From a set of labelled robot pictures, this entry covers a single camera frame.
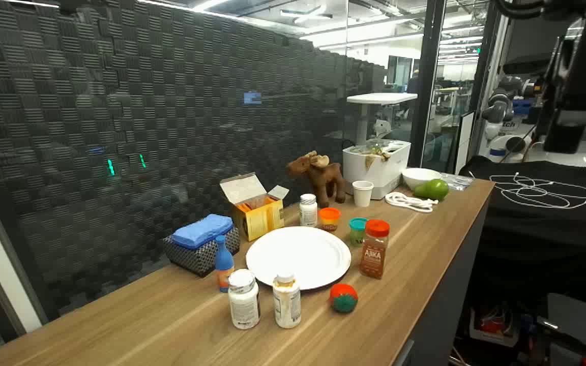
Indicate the open yellow cardboard box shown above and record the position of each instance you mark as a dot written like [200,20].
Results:
[259,216]

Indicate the white bowl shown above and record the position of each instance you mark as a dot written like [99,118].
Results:
[418,176]

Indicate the green round fruit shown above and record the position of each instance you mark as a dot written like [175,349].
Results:
[435,190]

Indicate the orange lid play-dough tub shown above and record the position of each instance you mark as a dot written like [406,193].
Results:
[330,216]

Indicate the white bin red contents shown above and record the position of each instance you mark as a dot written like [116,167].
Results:
[492,328]

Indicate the dried brown plant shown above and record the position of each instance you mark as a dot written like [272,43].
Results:
[377,152]

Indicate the white paper cup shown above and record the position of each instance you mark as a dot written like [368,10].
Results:
[363,193]

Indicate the grey woven basket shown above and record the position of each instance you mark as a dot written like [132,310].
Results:
[197,259]

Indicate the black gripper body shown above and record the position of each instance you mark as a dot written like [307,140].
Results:
[569,140]

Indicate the black table cloth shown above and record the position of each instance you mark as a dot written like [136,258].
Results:
[544,236]

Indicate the red strawberry toy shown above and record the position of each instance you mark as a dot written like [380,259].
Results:
[345,298]

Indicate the white pill bottle blue label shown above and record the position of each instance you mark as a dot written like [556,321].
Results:
[244,306]

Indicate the orange lid spice jar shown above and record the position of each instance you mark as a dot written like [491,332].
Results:
[374,254]

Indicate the white paper plate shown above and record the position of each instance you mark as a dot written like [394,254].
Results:
[300,258]

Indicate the white pill bottle green label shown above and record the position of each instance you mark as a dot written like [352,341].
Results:
[287,306]

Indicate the small white bottle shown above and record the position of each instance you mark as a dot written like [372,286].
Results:
[307,212]

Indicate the blue folded cloth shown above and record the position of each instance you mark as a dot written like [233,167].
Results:
[201,231]

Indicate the white grey background machine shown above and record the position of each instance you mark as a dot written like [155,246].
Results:
[502,124]

